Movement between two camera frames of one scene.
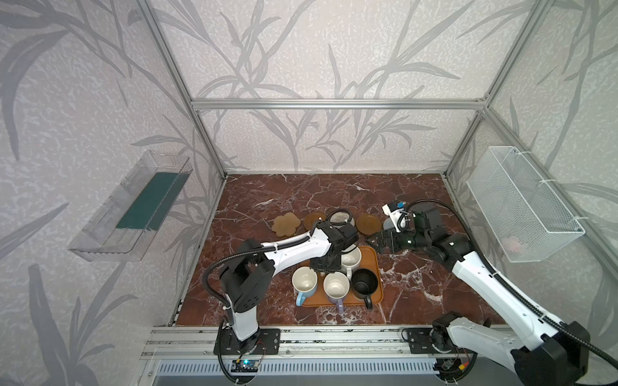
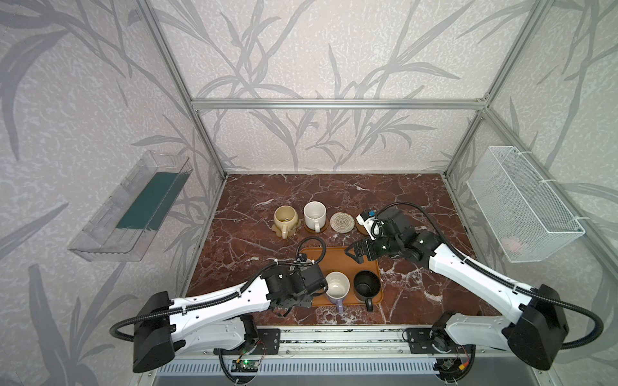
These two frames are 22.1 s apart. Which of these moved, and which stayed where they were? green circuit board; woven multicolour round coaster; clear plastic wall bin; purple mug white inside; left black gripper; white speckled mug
Moved: white speckled mug; left black gripper
Stayed: green circuit board; woven multicolour round coaster; clear plastic wall bin; purple mug white inside
